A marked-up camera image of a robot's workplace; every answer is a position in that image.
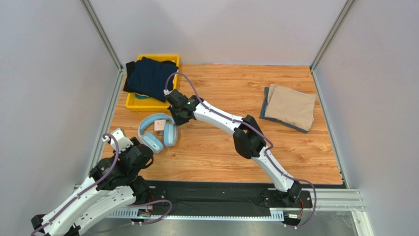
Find light blue headphones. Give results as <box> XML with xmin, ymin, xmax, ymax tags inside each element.
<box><xmin>137</xmin><ymin>113</ymin><xmax>178</xmax><ymax>154</ymax></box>

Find pinkish cube power adapter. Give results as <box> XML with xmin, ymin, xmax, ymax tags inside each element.
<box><xmin>153</xmin><ymin>119</ymin><xmax>167</xmax><ymax>135</ymax></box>

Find navy t shirt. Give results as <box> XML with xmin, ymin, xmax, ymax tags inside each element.
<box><xmin>126</xmin><ymin>57</ymin><xmax>179</xmax><ymax>103</ymax></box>

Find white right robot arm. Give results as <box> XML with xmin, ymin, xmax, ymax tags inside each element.
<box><xmin>166</xmin><ymin>95</ymin><xmax>302</xmax><ymax>203</ymax></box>

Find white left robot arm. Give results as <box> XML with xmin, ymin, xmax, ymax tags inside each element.
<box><xmin>31</xmin><ymin>131</ymin><xmax>153</xmax><ymax>236</ymax></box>

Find teal cloth in bin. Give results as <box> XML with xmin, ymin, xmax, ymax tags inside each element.
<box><xmin>135</xmin><ymin>93</ymin><xmax>150</xmax><ymax>99</ymax></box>

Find yellow plastic bin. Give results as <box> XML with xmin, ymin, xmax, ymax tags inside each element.
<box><xmin>125</xmin><ymin>54</ymin><xmax>182</xmax><ymax>112</ymax></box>

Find blue folded t shirt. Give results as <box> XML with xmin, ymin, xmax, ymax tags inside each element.
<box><xmin>259</xmin><ymin>87</ymin><xmax>309</xmax><ymax>134</ymax></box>

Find beige folded t shirt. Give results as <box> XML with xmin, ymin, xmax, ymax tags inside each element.
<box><xmin>265</xmin><ymin>84</ymin><xmax>316</xmax><ymax>131</ymax></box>

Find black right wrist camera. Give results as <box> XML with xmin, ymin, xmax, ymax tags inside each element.
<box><xmin>165</xmin><ymin>89</ymin><xmax>188</xmax><ymax>107</ymax></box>

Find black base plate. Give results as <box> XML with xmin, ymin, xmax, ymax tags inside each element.
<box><xmin>142</xmin><ymin>180</ymin><xmax>314</xmax><ymax>217</ymax></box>

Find aluminium frame rail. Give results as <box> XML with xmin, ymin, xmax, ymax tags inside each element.
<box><xmin>96</xmin><ymin>181</ymin><xmax>365</xmax><ymax>221</ymax></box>

